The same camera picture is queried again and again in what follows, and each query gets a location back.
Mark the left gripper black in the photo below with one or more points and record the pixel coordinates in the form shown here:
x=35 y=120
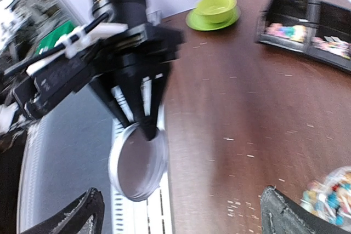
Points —
x=137 y=61

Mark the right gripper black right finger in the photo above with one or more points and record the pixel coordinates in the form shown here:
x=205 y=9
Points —
x=280 y=214

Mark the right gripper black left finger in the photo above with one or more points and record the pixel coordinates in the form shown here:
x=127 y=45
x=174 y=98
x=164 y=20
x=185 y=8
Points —
x=83 y=215

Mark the clear plastic jar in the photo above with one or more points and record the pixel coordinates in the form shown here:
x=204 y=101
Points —
x=330 y=200

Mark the round metal jar lid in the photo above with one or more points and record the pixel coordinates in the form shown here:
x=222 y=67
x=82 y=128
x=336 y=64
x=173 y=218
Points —
x=136 y=166

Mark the black three-compartment candy tray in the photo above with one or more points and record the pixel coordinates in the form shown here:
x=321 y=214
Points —
x=317 y=29

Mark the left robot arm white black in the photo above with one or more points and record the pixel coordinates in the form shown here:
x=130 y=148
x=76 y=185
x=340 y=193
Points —
x=130 y=12

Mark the green bowl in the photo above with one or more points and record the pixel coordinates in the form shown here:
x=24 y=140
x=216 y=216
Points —
x=216 y=11

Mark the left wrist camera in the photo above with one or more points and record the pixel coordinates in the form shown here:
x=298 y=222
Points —
x=77 y=41

